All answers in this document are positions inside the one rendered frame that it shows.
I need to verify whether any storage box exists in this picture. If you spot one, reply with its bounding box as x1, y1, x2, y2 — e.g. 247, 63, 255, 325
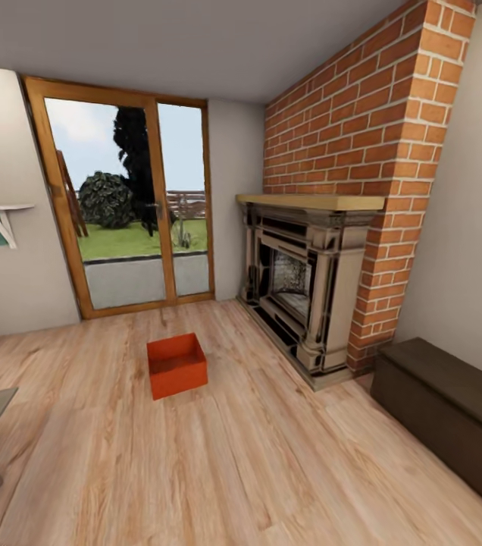
147, 333, 208, 400

